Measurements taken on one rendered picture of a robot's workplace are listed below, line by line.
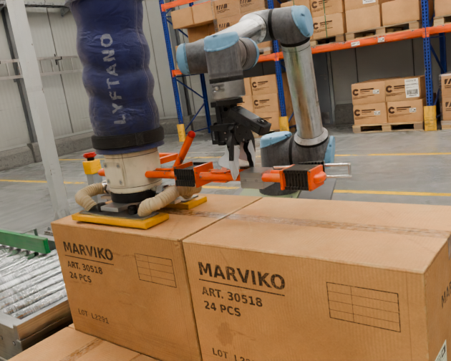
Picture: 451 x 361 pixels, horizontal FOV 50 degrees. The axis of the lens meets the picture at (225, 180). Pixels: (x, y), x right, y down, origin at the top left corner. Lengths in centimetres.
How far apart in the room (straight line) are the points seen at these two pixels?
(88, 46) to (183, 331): 85
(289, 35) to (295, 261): 105
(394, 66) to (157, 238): 891
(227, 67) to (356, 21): 763
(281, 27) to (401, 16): 675
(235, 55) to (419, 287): 69
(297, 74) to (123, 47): 78
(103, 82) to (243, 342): 81
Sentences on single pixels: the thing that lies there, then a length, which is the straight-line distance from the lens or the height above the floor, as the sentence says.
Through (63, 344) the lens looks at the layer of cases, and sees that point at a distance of 178.
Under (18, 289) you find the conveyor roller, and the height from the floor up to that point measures 54.
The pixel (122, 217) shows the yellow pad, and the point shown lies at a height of 97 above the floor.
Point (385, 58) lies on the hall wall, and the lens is 1004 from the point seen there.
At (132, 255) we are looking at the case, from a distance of 143.
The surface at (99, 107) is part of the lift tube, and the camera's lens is 148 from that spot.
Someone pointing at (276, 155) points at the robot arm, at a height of 95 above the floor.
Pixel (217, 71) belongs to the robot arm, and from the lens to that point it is 125.
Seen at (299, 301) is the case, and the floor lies 83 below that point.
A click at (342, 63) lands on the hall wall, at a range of 1035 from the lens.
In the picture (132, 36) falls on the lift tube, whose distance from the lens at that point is 148.
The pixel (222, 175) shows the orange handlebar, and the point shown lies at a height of 108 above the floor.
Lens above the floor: 134
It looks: 12 degrees down
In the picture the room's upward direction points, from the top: 8 degrees counter-clockwise
